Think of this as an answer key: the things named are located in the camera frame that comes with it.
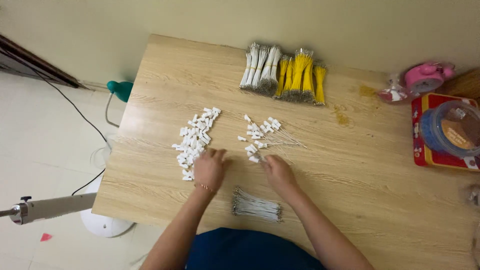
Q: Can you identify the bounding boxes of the heap of wired white connectors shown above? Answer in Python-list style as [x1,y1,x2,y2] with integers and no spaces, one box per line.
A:
[237,114,309,165]

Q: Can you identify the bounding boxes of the person's right hand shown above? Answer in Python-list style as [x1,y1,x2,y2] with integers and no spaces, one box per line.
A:
[260,154,301,199]

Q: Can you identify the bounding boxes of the pile of loose white connectors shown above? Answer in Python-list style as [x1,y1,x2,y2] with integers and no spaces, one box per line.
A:
[171,107,222,182]

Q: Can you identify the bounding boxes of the tied white wire bundle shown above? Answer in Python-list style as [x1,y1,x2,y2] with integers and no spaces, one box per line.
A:
[245,42,260,90]
[251,45,269,91]
[258,45,283,97]
[239,52,252,90]

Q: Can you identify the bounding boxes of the clear plastic item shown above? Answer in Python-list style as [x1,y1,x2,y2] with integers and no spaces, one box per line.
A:
[468,185,480,207]

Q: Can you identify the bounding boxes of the clear plastic bag with bits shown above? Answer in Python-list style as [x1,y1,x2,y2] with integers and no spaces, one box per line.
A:
[377,74,410,104]

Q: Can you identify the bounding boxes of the tied yellow wire bundle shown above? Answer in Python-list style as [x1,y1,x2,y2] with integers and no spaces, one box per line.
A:
[281,58,296,101]
[313,64,327,106]
[301,60,316,103]
[273,55,292,100]
[288,48,314,103]

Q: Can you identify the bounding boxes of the teal desk lamp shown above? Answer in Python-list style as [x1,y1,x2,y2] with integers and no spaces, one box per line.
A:
[104,80,134,128]

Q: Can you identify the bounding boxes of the person's blue clothing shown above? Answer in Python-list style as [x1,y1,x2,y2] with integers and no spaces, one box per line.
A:
[186,227,328,270]

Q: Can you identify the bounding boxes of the black power cable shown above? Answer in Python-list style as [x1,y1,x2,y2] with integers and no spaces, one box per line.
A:
[0,48,110,196]

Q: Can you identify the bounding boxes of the red tin box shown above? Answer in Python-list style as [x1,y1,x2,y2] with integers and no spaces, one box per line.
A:
[411,92,480,172]

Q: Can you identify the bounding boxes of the clear round tub blue rim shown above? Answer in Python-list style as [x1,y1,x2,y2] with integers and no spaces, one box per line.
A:
[419,100,480,158]

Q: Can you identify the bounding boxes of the pink alarm clock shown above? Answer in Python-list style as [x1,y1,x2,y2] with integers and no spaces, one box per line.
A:
[404,61,456,94]

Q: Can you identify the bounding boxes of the person's left hand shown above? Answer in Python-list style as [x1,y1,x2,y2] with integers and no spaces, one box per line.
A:
[193,148,228,192]

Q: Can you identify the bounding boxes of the brown wooden furniture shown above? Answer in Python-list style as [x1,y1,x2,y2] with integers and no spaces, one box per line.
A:
[437,68,480,101]

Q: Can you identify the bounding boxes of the thin gold bracelet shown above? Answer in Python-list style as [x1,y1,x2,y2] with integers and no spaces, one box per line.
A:
[193,182,218,194]

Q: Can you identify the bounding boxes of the flat bundle of white wires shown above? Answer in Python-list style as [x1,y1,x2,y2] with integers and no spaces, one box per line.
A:
[231,186,283,223]

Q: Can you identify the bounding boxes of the white standing fan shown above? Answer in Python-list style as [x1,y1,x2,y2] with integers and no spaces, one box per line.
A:
[0,175,136,238]

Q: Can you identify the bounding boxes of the dark wooden door frame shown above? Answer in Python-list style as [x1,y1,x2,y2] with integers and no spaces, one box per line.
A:
[0,34,86,90]

